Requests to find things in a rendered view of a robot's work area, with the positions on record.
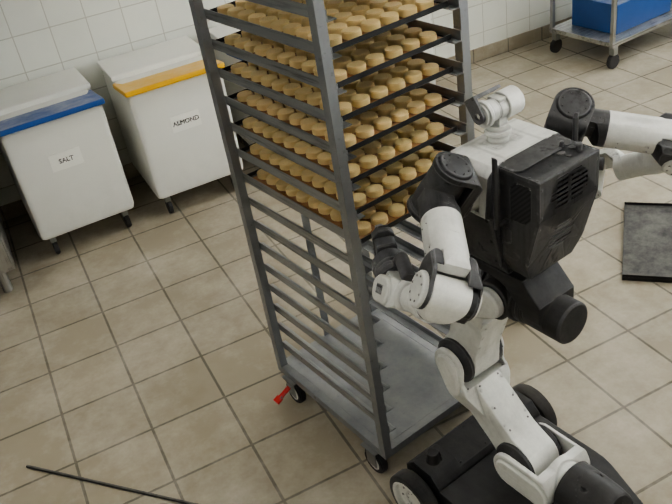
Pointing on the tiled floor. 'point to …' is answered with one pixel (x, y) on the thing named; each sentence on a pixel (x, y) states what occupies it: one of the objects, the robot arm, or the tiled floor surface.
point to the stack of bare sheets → (647, 242)
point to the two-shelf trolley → (603, 32)
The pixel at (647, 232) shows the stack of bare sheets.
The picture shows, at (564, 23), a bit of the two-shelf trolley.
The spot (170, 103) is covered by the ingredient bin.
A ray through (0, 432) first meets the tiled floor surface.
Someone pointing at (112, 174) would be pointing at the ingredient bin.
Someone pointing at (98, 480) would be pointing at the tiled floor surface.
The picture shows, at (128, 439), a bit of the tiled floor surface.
